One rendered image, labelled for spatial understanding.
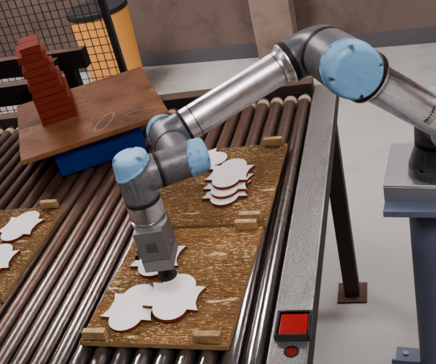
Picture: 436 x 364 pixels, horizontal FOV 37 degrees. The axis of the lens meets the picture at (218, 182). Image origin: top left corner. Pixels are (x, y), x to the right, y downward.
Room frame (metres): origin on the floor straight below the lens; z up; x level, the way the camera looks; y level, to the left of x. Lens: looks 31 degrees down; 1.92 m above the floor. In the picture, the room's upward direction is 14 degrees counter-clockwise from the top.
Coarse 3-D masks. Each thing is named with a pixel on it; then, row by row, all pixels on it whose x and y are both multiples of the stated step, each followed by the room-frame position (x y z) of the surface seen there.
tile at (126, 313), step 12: (132, 288) 1.25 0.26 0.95; (144, 288) 1.24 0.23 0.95; (120, 300) 1.22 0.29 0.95; (132, 300) 1.21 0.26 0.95; (144, 300) 1.20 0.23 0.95; (108, 312) 1.19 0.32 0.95; (120, 312) 1.18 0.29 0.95; (132, 312) 1.17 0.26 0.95; (144, 312) 1.16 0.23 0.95; (120, 324) 1.14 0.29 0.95; (132, 324) 1.13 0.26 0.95
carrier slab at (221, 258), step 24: (192, 240) 1.40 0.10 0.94; (216, 240) 1.37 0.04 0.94; (240, 240) 1.34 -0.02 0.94; (192, 264) 1.30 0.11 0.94; (216, 264) 1.27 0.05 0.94; (240, 264) 1.25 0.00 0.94; (120, 288) 1.28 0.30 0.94; (216, 288) 1.19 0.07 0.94; (240, 288) 1.16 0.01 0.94; (96, 312) 1.21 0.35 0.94; (216, 312) 1.11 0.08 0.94; (120, 336) 1.11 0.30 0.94; (144, 336) 1.09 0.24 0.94; (168, 336) 1.07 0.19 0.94; (192, 336) 1.05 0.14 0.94
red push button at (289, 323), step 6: (282, 318) 1.04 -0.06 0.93; (288, 318) 1.04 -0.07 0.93; (294, 318) 1.03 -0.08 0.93; (300, 318) 1.03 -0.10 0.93; (306, 318) 1.03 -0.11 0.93; (282, 324) 1.03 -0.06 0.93; (288, 324) 1.02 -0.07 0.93; (294, 324) 1.02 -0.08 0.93; (300, 324) 1.01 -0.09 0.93; (306, 324) 1.01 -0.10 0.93; (282, 330) 1.01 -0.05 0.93; (288, 330) 1.01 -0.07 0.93; (294, 330) 1.00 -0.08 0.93; (300, 330) 1.00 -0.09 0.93; (306, 330) 0.99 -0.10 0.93
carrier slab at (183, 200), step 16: (256, 160) 1.72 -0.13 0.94; (272, 160) 1.69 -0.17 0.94; (208, 176) 1.70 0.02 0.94; (256, 176) 1.63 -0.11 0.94; (272, 176) 1.60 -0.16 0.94; (160, 192) 1.68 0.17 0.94; (176, 192) 1.65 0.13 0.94; (192, 192) 1.63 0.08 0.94; (256, 192) 1.54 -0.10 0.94; (272, 192) 1.52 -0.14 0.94; (176, 208) 1.57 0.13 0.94; (192, 208) 1.55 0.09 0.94; (208, 208) 1.53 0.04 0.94; (224, 208) 1.51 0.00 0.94; (240, 208) 1.49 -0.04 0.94; (256, 208) 1.47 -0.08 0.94; (176, 224) 1.49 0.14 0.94; (192, 224) 1.47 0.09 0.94; (208, 224) 1.45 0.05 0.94; (224, 224) 1.43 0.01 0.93
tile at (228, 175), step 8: (232, 160) 1.70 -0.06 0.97; (240, 160) 1.69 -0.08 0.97; (216, 168) 1.68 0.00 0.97; (224, 168) 1.66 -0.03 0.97; (232, 168) 1.65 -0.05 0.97; (240, 168) 1.64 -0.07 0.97; (248, 168) 1.63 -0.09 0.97; (216, 176) 1.63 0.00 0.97; (224, 176) 1.62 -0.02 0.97; (232, 176) 1.61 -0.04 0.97; (240, 176) 1.60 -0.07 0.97; (216, 184) 1.59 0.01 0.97; (224, 184) 1.58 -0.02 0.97; (232, 184) 1.57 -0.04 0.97
